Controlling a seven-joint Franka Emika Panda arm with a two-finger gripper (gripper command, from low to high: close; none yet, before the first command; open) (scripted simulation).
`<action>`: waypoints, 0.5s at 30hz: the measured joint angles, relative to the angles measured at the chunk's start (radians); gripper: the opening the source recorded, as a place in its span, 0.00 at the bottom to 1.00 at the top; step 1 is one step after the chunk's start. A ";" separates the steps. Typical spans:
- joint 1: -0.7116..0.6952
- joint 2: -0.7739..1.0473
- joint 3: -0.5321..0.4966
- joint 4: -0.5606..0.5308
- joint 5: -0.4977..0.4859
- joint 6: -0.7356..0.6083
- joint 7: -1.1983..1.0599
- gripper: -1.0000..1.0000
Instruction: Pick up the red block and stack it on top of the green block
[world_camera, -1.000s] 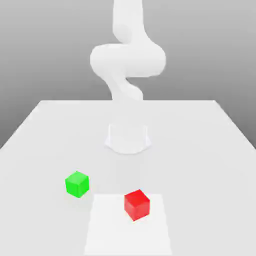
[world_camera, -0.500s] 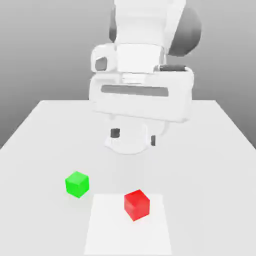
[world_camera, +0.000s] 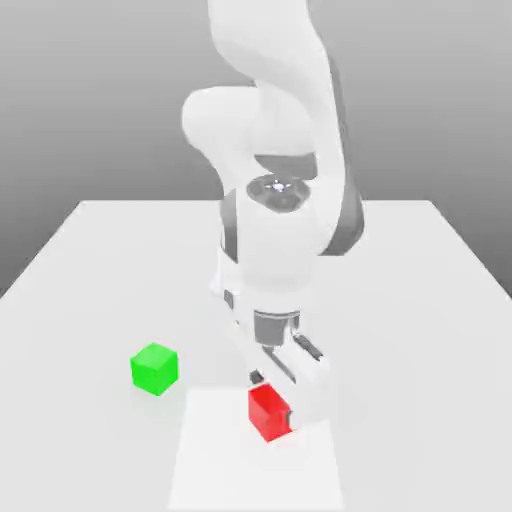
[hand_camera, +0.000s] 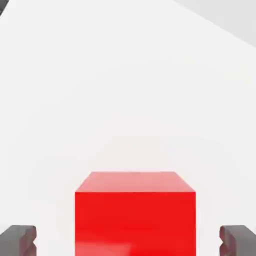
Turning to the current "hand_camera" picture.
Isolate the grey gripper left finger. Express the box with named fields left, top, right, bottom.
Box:
left=0, top=224, right=38, bottom=256

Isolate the small red cube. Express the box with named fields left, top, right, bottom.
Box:
left=74, top=171, right=197, bottom=256

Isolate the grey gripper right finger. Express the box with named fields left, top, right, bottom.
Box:
left=219, top=224, right=256, bottom=256

